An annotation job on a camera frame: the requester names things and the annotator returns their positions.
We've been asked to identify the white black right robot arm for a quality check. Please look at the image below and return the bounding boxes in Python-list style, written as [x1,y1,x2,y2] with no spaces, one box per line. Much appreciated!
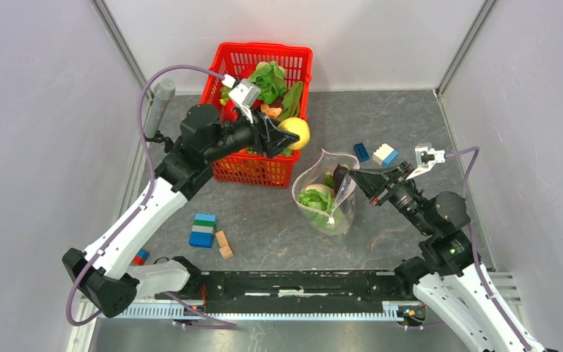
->
[348,162,546,351]

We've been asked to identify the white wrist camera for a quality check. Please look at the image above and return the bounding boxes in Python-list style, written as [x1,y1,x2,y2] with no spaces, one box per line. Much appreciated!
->
[406,143,446,180]
[221,74,261,117]

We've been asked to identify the white blue toy block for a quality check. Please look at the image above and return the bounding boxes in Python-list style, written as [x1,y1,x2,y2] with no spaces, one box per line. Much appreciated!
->
[372,143,399,168]

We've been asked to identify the white radish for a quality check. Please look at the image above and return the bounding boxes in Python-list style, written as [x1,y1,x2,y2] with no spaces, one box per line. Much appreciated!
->
[304,183,335,197]

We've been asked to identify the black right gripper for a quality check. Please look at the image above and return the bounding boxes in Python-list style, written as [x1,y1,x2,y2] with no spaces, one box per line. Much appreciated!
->
[347,159,434,234]

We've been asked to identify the small wooden block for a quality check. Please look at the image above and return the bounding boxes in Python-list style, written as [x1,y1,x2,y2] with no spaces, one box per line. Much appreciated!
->
[219,245,234,260]
[215,230,229,248]

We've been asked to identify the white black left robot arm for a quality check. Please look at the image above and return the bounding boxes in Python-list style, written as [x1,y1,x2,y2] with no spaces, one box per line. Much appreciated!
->
[62,104,308,318]

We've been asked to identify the red blue toy block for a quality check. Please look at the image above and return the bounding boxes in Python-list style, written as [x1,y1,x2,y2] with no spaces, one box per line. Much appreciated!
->
[131,249,150,266]

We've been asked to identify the green leafy vegetable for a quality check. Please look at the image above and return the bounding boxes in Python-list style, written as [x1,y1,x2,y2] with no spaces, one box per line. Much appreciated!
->
[249,61,287,104]

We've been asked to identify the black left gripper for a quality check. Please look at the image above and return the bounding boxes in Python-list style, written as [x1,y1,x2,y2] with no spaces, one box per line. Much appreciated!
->
[205,103,300,164]

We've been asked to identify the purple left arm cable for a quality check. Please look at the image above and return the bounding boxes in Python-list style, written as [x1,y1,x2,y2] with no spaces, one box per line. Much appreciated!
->
[65,64,227,329]

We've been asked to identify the blue green stacked blocks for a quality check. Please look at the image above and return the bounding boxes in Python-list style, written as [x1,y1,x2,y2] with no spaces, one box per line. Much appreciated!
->
[188,213,218,249]

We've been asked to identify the yellow lemon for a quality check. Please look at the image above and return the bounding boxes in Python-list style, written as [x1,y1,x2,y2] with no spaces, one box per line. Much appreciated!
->
[278,117,311,151]

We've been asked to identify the dark blue toy block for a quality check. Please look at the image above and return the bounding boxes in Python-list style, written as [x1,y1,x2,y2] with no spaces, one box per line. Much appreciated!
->
[353,142,370,163]

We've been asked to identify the clear zip top bag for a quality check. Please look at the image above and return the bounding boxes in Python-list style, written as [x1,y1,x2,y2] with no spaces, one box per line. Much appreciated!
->
[291,150,360,236]

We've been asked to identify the grey microphone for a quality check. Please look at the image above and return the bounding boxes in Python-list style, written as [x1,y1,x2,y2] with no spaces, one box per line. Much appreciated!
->
[144,78,176,140]

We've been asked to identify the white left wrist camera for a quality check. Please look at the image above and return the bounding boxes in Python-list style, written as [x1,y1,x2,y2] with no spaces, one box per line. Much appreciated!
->
[221,74,261,117]

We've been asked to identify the green romaine lettuce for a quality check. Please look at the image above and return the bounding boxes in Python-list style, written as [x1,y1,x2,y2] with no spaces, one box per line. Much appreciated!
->
[298,171,350,235]

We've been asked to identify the purple eggplant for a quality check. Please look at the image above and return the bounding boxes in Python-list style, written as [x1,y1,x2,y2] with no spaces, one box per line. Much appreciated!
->
[332,164,349,194]

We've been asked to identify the red plastic basket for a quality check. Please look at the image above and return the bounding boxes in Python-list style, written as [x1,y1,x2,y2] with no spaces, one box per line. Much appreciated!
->
[210,42,313,188]

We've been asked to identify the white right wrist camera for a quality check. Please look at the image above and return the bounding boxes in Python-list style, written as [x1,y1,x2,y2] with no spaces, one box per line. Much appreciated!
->
[406,143,446,180]

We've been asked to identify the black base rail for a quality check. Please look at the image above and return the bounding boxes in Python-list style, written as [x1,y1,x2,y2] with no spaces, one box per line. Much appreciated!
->
[176,270,419,315]

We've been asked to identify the green grapes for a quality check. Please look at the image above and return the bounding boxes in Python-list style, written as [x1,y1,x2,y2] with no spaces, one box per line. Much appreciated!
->
[219,86,232,106]

